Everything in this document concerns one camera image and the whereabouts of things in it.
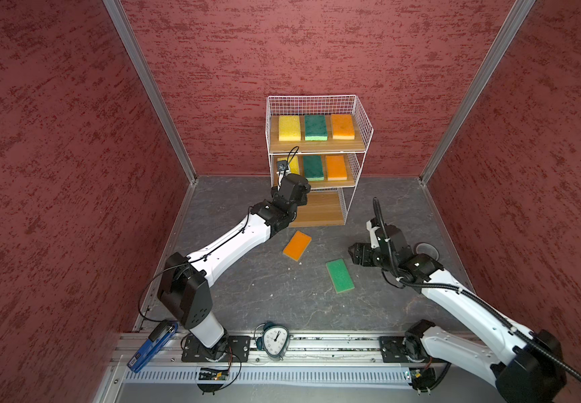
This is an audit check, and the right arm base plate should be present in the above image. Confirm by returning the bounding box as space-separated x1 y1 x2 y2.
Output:
379 336 446 368

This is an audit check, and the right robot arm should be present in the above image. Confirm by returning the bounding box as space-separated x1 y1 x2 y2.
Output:
348 218 567 402

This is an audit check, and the dark green sponge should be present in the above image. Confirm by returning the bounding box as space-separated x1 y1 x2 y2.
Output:
302 154 325 181
305 115 328 141

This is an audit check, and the orange sponge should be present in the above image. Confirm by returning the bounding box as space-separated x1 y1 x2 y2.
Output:
283 231 312 262
331 114 355 140
325 154 348 181

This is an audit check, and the light green sponge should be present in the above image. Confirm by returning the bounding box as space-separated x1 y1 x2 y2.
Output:
326 259 355 294

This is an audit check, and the circuit board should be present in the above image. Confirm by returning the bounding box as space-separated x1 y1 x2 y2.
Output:
410 368 437 393
199 368 230 382

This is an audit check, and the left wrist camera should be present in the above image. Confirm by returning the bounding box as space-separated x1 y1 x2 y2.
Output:
276 159 291 178

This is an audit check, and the right black corrugated cable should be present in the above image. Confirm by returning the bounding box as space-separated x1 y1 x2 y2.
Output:
372 196 581 403

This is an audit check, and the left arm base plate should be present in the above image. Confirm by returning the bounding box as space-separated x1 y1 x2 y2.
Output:
181 334 252 364

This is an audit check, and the left circuit board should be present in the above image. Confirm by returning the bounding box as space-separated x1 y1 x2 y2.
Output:
199 368 230 382

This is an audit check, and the blue stapler tool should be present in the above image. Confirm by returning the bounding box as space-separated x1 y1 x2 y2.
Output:
127 320 179 374

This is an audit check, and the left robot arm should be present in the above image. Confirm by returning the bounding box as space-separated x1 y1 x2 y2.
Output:
157 173 310 359

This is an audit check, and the green analog clock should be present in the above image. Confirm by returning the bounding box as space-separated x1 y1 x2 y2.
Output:
255 322 290 360

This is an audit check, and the right circuit board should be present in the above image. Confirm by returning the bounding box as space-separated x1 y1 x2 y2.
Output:
410 368 437 393

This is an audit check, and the yellow sponge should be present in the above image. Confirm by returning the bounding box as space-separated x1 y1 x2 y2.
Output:
287 156 300 175
278 115 301 142

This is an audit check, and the white wire wooden shelf rack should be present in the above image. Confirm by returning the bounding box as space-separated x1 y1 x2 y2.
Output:
265 95 374 228

